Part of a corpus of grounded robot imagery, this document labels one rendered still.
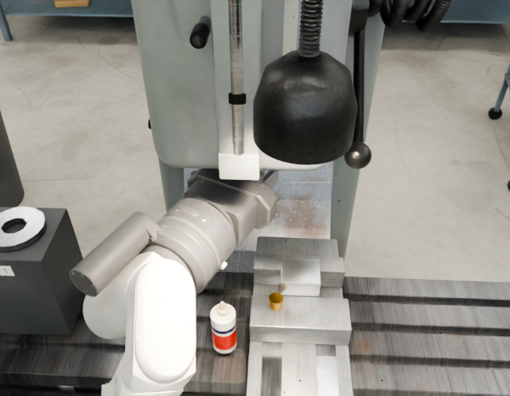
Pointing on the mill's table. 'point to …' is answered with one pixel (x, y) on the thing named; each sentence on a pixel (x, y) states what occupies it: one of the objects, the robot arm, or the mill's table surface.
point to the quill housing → (166, 97)
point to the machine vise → (264, 358)
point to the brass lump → (276, 301)
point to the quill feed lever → (360, 157)
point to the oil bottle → (223, 328)
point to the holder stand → (33, 271)
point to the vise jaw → (301, 320)
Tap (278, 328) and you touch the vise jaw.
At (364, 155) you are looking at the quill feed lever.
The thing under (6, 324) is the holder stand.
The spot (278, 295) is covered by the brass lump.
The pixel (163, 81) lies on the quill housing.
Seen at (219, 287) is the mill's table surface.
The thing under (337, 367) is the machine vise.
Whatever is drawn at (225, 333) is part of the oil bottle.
